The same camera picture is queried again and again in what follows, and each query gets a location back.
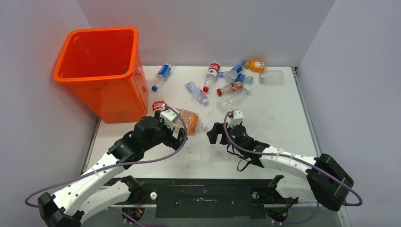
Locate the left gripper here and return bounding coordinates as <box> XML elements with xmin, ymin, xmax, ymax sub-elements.
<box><xmin>142</xmin><ymin>111</ymin><xmax>187</xmax><ymax>151</ymax></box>

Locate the large crushed orange tea bottle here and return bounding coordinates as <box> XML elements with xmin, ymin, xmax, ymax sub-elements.
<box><xmin>176</xmin><ymin>108</ymin><xmax>208</xmax><ymax>135</ymax></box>

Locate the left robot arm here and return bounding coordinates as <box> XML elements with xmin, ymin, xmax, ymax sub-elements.
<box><xmin>38</xmin><ymin>107</ymin><xmax>188</xmax><ymax>227</ymax></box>

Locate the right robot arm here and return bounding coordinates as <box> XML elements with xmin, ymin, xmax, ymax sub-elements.
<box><xmin>206</xmin><ymin>122</ymin><xmax>354</xmax><ymax>211</ymax></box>

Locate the blue label bottle near bin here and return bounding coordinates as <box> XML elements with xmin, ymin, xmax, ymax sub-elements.
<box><xmin>151</xmin><ymin>59</ymin><xmax>175</xmax><ymax>92</ymax></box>

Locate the orange plastic bin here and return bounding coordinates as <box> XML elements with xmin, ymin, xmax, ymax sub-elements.
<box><xmin>52</xmin><ymin>26</ymin><xmax>149</xmax><ymax>123</ymax></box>

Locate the clear crushed bottle centre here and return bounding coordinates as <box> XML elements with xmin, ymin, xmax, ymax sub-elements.
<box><xmin>216</xmin><ymin>88</ymin><xmax>251</xmax><ymax>113</ymax></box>

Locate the clear bottle red label red cap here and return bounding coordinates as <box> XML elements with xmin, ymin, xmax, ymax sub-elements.
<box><xmin>152</xmin><ymin>94</ymin><xmax>166</xmax><ymax>113</ymax></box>

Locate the crushed clear water bottle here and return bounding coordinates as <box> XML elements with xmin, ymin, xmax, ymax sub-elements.
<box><xmin>184</xmin><ymin>81</ymin><xmax>209</xmax><ymax>106</ymax></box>

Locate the brown label red cap bottle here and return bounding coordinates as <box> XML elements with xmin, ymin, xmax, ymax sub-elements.
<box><xmin>216</xmin><ymin>81</ymin><xmax>243</xmax><ymax>96</ymax></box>

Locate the blue label bottle at back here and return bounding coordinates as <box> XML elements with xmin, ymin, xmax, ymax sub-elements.
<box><xmin>223</xmin><ymin>61</ymin><xmax>246</xmax><ymax>83</ymax></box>

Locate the light blue crushed bottle back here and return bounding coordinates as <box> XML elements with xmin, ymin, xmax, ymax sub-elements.
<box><xmin>218</xmin><ymin>71</ymin><xmax>254</xmax><ymax>84</ymax></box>

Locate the red white label bottle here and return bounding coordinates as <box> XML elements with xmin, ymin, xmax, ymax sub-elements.
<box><xmin>202</xmin><ymin>62</ymin><xmax>220</xmax><ymax>93</ymax></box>

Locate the orange juice bottle at back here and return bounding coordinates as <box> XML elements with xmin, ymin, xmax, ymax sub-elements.
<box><xmin>244</xmin><ymin>60</ymin><xmax>266</xmax><ymax>73</ymax></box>

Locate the clear wide plastic jar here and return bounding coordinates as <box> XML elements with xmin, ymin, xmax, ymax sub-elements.
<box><xmin>258</xmin><ymin>70</ymin><xmax>284</xmax><ymax>85</ymax></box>

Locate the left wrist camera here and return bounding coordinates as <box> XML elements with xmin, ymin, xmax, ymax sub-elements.
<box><xmin>160</xmin><ymin>109</ymin><xmax>179</xmax><ymax>131</ymax></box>

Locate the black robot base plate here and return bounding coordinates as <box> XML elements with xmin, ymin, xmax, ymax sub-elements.
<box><xmin>121</xmin><ymin>175</ymin><xmax>298</xmax><ymax>219</ymax></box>

